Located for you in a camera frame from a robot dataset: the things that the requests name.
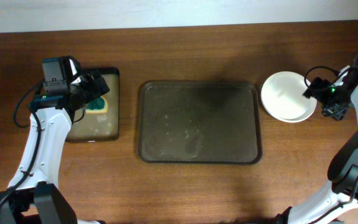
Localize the black soapy water tub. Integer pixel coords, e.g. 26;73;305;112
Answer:
66;67;120;142

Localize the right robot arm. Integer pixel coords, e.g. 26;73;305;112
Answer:
272;56;358;224

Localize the white plate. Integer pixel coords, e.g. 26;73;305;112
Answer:
265;102;316;123
260;72;317;107

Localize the dark brown serving tray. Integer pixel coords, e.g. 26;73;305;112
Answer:
137;81;262;165

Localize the white top plate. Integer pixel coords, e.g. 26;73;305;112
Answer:
265;102;316;123

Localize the green yellow sponge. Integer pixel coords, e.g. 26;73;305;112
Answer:
85;96;108;114

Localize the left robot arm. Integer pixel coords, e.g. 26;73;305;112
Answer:
0;55;109;223

